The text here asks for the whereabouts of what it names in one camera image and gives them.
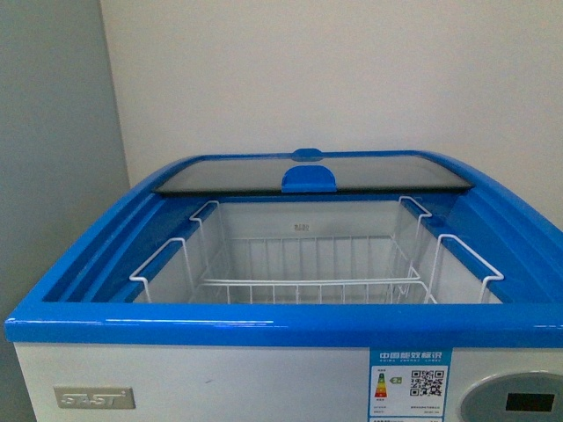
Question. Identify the white wire freezer basket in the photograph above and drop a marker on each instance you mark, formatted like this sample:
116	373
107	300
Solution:
342	252

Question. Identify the blue energy label sticker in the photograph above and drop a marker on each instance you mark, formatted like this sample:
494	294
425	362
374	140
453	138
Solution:
408	385

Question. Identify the sliding glass freezer lid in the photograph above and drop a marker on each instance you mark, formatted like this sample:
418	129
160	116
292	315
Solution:
332	174

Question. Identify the white blue chest freezer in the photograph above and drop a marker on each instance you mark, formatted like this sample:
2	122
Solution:
80	326

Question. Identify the silver brand logo plate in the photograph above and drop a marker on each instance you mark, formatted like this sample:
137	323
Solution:
95	398

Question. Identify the grey oval control panel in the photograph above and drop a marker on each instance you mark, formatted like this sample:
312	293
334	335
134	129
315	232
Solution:
532	396

